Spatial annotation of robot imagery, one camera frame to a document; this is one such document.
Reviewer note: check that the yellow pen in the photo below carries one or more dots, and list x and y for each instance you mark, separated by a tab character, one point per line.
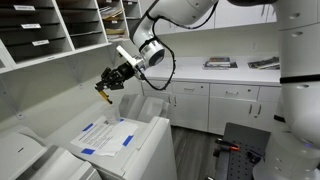
104	96

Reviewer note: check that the printed white paper sheet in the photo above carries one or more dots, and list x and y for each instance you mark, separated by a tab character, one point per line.
100	138

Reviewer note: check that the white shelf label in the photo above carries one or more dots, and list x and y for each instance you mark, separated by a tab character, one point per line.
24	7
40	42
31	26

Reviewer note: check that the stack of papers in sorter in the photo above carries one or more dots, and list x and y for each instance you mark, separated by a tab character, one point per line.
111	12

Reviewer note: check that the white printer with grey tray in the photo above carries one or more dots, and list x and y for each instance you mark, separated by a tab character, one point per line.
33	160

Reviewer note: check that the white counter base cabinet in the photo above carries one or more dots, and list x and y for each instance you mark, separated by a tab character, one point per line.
200	106

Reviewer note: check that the black clamp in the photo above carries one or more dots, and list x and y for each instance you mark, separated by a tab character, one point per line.
254	156

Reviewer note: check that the clear plastic cup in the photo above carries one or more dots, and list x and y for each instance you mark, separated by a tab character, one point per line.
111	115

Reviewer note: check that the spread of magazines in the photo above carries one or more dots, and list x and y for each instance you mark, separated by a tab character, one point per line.
265	63

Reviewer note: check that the large white office printer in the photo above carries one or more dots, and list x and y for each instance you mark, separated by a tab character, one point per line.
150	153

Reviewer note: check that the small blue tape piece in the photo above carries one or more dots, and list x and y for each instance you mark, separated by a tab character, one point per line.
121	119

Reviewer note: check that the black perforated metal table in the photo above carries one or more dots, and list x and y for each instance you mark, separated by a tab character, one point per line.
246	133

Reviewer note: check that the yellow envelopes in sorter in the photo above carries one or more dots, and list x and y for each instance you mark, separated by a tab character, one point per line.
115	31

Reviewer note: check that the stack of dark books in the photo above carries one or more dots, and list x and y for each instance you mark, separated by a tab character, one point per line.
219	62

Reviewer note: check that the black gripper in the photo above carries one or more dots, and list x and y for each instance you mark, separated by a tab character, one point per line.
126	71

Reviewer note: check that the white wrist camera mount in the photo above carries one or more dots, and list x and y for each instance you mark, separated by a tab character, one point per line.
128	57

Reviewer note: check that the red and black tool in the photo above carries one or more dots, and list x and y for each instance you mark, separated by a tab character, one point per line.
227	144

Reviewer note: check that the blue tape strip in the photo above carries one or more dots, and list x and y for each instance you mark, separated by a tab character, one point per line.
88	127
127	140
88	151

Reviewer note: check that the white mail sorter shelf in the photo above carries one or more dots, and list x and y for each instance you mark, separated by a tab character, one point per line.
66	46

